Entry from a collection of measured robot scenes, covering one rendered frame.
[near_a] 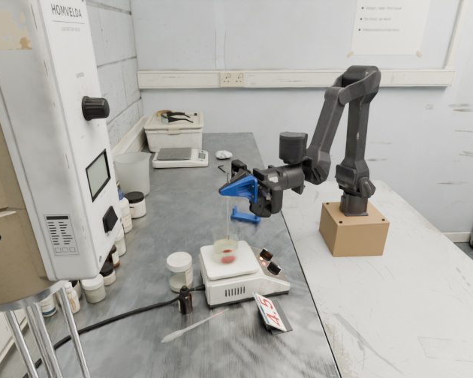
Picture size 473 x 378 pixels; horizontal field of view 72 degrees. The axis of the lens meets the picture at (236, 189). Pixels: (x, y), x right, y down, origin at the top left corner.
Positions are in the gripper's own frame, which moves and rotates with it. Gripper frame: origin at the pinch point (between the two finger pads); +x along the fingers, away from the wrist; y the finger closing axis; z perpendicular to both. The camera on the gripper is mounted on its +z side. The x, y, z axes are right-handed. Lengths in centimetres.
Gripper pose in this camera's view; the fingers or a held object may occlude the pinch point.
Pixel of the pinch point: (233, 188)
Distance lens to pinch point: 71.2
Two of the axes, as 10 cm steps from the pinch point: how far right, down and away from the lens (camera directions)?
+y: -4.7, -3.8, 8.0
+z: 0.0, 9.1, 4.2
